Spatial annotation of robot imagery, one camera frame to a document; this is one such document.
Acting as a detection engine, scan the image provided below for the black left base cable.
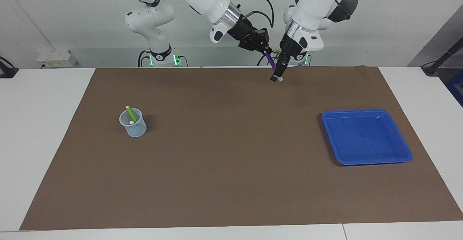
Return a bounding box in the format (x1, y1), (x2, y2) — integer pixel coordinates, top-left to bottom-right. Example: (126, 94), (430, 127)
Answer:
(257, 50), (283, 66)

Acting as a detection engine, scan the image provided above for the black stand pole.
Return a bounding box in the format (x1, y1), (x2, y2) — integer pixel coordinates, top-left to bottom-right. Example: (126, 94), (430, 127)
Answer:
(421, 38), (463, 76)

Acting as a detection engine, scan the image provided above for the blue box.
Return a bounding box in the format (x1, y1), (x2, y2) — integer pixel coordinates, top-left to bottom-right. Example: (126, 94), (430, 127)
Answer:
(445, 79), (463, 107)

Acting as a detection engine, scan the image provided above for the blue plastic tray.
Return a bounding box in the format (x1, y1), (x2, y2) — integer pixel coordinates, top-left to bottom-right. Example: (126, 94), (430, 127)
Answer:
(321, 109), (413, 166)

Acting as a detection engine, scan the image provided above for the clear plastic cup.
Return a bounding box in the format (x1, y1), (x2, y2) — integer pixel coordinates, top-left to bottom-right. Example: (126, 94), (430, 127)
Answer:
(119, 108), (148, 138)

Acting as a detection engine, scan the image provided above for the black clamp mount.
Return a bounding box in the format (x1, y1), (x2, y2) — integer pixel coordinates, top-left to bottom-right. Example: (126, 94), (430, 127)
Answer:
(0, 56), (19, 78)

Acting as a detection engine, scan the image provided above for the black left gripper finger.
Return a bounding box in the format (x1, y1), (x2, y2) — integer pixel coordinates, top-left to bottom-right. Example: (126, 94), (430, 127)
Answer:
(270, 57), (290, 83)

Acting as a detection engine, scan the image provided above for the white power strip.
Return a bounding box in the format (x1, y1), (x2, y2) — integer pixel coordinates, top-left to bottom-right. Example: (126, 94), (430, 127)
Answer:
(37, 50), (77, 68)

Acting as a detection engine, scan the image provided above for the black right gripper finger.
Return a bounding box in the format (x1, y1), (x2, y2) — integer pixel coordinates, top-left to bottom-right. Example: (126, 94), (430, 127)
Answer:
(257, 28), (273, 53)
(240, 44), (268, 55)

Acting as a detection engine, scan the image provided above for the brown table mat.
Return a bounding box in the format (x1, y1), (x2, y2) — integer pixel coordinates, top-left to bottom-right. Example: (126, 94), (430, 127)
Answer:
(19, 66), (463, 231)

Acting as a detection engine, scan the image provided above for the purple pen white cap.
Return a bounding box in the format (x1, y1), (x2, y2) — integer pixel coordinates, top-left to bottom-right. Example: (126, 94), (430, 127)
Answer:
(264, 51), (284, 82)

